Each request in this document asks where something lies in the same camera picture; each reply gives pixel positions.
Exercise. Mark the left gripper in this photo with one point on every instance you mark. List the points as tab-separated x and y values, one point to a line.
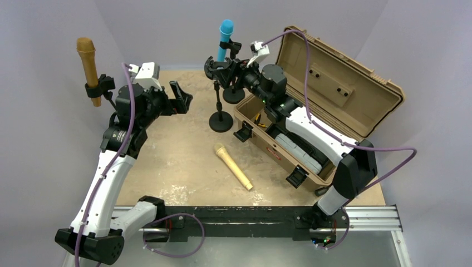
179	105

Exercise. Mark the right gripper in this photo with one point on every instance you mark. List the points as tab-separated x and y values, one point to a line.
226	75

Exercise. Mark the black shock mount mic stand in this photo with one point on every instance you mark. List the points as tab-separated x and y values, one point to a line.
220	121

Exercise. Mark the cream beige microphone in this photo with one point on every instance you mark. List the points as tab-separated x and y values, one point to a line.
222	153

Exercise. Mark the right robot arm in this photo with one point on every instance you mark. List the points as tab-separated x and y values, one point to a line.
355	166

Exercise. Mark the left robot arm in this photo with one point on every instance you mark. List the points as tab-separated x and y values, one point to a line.
94	234

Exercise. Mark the black stand with blue mic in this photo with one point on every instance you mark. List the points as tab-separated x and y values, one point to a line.
231	94

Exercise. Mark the blue microphone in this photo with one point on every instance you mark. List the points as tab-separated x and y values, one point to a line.
226	30

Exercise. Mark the black stand with brown mic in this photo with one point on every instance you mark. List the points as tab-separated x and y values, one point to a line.
104	88

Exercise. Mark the brown gold microphone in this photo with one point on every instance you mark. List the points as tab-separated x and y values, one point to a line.
86	50

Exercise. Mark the yellow black tool in case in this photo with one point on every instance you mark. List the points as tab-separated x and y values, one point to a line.
257	121

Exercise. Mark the tan plastic tool case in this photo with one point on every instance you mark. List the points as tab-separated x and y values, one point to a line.
338	90

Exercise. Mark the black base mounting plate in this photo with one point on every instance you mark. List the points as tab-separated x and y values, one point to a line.
299	223

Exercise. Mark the grey device in case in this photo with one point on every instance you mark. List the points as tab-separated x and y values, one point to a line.
305	153

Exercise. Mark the small black cylinder on table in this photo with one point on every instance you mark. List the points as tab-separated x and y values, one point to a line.
321	191

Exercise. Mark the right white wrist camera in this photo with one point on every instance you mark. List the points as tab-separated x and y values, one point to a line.
260	51

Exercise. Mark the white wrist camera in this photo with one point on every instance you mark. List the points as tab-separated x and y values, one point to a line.
146	76
260	51

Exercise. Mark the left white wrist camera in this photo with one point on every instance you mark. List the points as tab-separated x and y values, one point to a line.
146	76

